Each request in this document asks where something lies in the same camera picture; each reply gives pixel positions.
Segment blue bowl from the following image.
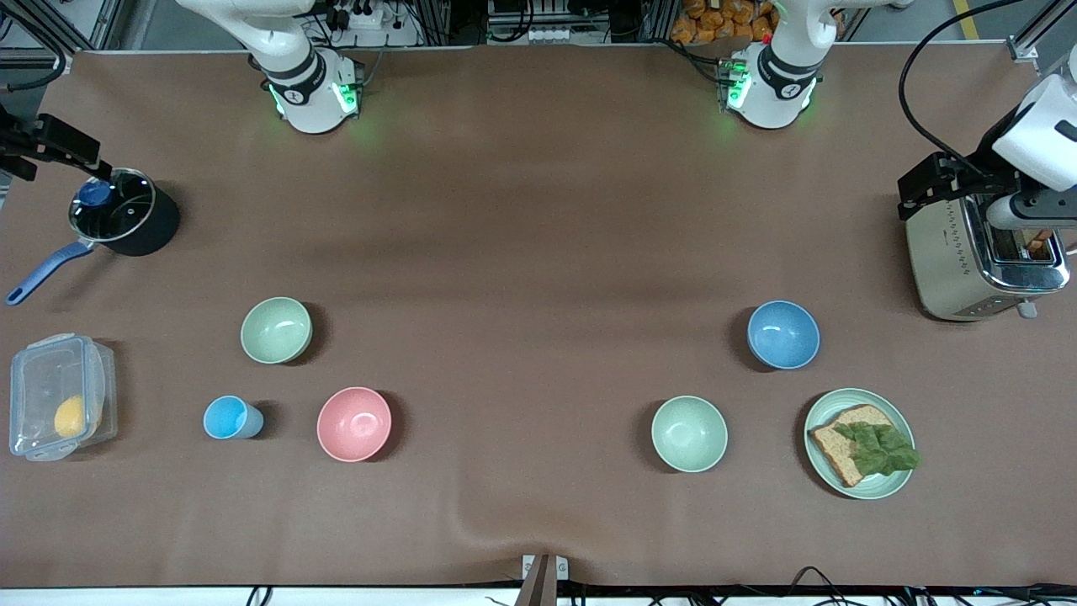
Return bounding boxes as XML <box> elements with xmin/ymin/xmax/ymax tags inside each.
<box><xmin>746</xmin><ymin>300</ymin><xmax>821</xmax><ymax>371</ymax></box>

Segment light green bowl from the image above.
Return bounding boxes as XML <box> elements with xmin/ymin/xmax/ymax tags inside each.
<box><xmin>650</xmin><ymin>395</ymin><xmax>729</xmax><ymax>474</ymax></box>
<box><xmin>240</xmin><ymin>296</ymin><xmax>314</xmax><ymax>365</ymax></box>

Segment pink bowl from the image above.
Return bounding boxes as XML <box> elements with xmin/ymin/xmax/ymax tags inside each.
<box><xmin>316</xmin><ymin>386</ymin><xmax>394</xmax><ymax>464</ymax></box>

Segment glass lid with blue knob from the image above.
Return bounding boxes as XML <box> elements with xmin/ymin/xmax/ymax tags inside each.
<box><xmin>69</xmin><ymin>168</ymin><xmax>157</xmax><ymax>243</ymax></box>

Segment silver toaster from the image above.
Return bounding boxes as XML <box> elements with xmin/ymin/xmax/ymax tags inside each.
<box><xmin>904</xmin><ymin>192</ymin><xmax>1072</xmax><ymax>323</ymax></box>

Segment clear plastic food container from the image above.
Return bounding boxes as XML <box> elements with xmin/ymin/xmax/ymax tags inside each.
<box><xmin>9</xmin><ymin>333</ymin><xmax>119</xmax><ymax>463</ymax></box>

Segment yellow lemon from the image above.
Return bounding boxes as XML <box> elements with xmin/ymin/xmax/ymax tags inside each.
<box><xmin>54</xmin><ymin>395</ymin><xmax>87</xmax><ymax>439</ymax></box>

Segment green lettuce leaf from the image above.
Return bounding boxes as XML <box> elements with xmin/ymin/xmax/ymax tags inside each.
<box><xmin>832</xmin><ymin>420</ymin><xmax>922</xmax><ymax>478</ymax></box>

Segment orange snack bags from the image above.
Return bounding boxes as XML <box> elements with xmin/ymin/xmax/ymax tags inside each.
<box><xmin>671</xmin><ymin>0</ymin><xmax>777</xmax><ymax>45</ymax></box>

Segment brown bread slice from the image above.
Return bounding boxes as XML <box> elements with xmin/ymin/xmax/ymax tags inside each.
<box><xmin>809</xmin><ymin>404</ymin><xmax>903</xmax><ymax>489</ymax></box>

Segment light blue cup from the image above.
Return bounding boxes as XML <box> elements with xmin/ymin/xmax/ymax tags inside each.
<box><xmin>203</xmin><ymin>396</ymin><xmax>265</xmax><ymax>441</ymax></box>

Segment light green plate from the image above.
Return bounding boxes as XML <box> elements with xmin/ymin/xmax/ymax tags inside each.
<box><xmin>803</xmin><ymin>387</ymin><xmax>916</xmax><ymax>502</ymax></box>

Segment white power strip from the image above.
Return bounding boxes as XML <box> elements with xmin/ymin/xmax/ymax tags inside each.
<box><xmin>331</xmin><ymin>3</ymin><xmax>398</xmax><ymax>40</ymax></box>

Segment brown table cloth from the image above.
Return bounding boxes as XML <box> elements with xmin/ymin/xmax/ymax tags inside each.
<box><xmin>0</xmin><ymin>42</ymin><xmax>1077</xmax><ymax>590</ymax></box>

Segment black pot with blue handle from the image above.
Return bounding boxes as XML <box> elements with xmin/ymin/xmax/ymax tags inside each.
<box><xmin>7</xmin><ymin>168</ymin><xmax>181</xmax><ymax>306</ymax></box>

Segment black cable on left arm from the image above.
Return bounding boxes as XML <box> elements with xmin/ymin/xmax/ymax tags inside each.
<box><xmin>897</xmin><ymin>0</ymin><xmax>1023</xmax><ymax>169</ymax></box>

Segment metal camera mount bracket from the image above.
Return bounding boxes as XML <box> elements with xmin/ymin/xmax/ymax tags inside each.
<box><xmin>515</xmin><ymin>553</ymin><xmax>570</xmax><ymax>606</ymax></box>

